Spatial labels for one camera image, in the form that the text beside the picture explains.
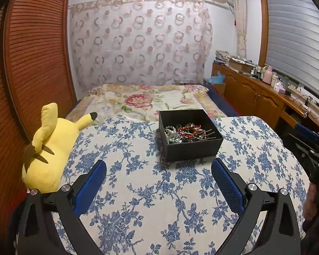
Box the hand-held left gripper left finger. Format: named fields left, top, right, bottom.
left=17, top=160, right=108, bottom=255

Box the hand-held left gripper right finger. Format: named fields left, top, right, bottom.
left=210, top=158, right=302, bottom=255

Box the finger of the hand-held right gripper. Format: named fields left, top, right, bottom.
left=285, top=123, right=319, bottom=165

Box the black jewelry box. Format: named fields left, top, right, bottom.
left=158, top=109, right=224, bottom=163

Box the silver flower hair comb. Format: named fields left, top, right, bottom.
left=191, top=129, right=218, bottom=142

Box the red cord bracelet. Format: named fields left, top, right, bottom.
left=177, top=123, right=202, bottom=139

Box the long pearl necklace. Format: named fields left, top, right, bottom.
left=163, top=126, right=179, bottom=144

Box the person's right hand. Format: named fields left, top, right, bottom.
left=305, top=183, right=319, bottom=220

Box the pink tissue pack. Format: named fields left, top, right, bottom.
left=273, top=81, right=287, bottom=94

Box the yellow plush toy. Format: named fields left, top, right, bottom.
left=21, top=102, right=98, bottom=194

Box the wooden cabinet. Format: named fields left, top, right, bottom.
left=211, top=62, right=319, bottom=145

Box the blue floral cloth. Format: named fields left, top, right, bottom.
left=53, top=114, right=312, bottom=255

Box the pink kettle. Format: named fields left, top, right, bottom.
left=262, top=65, right=274, bottom=84

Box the floral bedspread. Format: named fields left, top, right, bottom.
left=65, top=83, right=229, bottom=124

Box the stack of papers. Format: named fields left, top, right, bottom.
left=215, top=49, right=256, bottom=74

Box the grey window blind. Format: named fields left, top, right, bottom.
left=264, top=0, right=319, bottom=87

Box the blue plastic bag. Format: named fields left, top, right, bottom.
left=203, top=71, right=226, bottom=86

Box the beige window curtain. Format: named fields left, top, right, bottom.
left=230, top=0, right=249, bottom=59

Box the wooden louvred wardrobe door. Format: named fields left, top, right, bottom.
left=0, top=0, right=78, bottom=220

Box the circle patterned curtain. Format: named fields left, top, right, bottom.
left=68, top=0, right=213, bottom=91

